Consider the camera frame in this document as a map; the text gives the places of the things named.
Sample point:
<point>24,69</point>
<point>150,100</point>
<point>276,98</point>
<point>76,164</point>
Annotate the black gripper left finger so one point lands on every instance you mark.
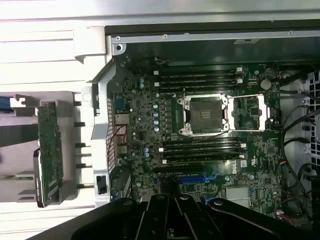
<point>155,220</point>

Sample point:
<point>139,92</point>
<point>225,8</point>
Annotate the long blue expansion slot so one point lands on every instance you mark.
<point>190,178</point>

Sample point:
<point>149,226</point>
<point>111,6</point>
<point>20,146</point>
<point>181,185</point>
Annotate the short blue expansion slot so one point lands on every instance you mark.
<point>208,198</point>

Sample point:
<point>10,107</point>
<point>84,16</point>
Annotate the RAM slot black clips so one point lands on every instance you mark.
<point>200,77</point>
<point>202,141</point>
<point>202,153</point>
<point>200,87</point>

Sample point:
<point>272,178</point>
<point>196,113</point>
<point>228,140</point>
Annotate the grey card retention bracket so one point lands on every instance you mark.
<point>90,40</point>

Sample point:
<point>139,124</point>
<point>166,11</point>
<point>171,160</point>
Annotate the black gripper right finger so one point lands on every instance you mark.
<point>195,220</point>

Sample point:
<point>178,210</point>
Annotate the metal locking lever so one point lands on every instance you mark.
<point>184,100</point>

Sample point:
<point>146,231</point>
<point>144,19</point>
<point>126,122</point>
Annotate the silver chipset heat sink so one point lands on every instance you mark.
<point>237,196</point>

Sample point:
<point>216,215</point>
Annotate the RAM slot white clips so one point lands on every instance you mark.
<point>202,147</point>
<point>202,159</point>
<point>200,82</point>
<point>200,71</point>

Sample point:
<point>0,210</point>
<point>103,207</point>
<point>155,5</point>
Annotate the grey parts rack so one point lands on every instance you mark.
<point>70,150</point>

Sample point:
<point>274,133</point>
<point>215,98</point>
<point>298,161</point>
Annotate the green RAM stick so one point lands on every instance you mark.
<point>23,178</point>

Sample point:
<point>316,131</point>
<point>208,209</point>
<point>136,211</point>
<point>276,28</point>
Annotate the CPU socket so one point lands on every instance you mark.
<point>205,116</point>

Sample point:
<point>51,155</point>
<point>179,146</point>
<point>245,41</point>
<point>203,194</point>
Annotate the green motherboard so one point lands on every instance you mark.
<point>262,155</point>

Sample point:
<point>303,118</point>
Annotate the long black expansion slot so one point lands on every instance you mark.
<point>177,168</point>

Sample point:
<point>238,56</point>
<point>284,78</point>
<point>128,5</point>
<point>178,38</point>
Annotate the silver socket cover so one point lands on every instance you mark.
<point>261,112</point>

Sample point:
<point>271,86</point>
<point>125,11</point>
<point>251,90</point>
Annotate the perforated metal drive cage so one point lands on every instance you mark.
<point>306,86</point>

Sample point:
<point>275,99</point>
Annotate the black open PC case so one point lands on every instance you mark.
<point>225,37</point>

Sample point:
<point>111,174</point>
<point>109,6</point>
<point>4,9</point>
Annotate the silver coin battery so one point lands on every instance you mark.
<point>265,84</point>

